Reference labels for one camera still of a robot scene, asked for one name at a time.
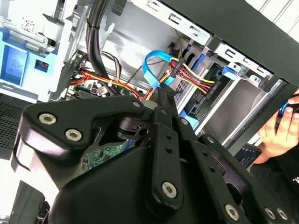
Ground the person's right hand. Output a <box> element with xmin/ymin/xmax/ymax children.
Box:
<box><xmin>253</xmin><ymin>91</ymin><xmax>299</xmax><ymax>164</ymax></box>

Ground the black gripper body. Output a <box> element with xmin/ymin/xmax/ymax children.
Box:
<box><xmin>48</xmin><ymin>142</ymin><xmax>225</xmax><ymax>224</ymax></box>

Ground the red yellow power wire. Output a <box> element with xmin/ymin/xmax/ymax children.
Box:
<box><xmin>163</xmin><ymin>57</ymin><xmax>215</xmax><ymax>95</ymax></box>

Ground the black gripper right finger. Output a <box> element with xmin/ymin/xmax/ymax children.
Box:
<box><xmin>167</xmin><ymin>92</ymin><xmax>292</xmax><ymax>224</ymax></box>

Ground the blue wire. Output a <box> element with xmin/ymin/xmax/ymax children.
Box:
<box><xmin>142</xmin><ymin>50</ymin><xmax>176</xmax><ymax>88</ymax></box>

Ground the round black tool blue ring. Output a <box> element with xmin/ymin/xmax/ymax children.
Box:
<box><xmin>276</xmin><ymin>99</ymin><xmax>295</xmax><ymax>128</ymax></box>

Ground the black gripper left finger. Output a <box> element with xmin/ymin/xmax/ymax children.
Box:
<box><xmin>10</xmin><ymin>85</ymin><xmax>185</xmax><ymax>212</ymax></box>

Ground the hard disk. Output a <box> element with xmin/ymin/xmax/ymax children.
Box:
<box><xmin>179</xmin><ymin>39</ymin><xmax>241</xmax><ymax>128</ymax></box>

